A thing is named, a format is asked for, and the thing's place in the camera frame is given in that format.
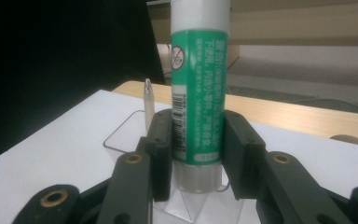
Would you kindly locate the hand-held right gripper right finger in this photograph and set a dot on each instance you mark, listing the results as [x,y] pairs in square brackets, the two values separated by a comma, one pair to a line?
[248,161]

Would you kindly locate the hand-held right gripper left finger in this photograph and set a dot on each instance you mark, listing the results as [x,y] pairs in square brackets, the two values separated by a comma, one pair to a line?
[130,186]

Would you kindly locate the clear plastic organizer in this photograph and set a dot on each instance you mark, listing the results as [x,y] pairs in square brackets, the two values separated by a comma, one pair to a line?
[199,207]

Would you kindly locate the clear pen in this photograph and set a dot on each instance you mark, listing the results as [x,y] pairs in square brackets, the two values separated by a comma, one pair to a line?
[149,105]

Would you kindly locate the green and white glue stick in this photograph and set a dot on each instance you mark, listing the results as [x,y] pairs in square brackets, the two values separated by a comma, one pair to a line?
[199,77]

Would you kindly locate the wooden table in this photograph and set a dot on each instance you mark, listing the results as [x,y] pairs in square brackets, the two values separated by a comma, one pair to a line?
[292,119]

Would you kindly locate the white board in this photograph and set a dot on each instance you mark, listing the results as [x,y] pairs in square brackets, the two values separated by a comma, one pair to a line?
[59,149]

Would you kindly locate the round table grommet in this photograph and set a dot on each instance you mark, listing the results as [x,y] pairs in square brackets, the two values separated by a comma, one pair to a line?
[349,140]

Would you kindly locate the black curtain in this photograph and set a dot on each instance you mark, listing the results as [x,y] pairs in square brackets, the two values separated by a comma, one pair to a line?
[59,46]

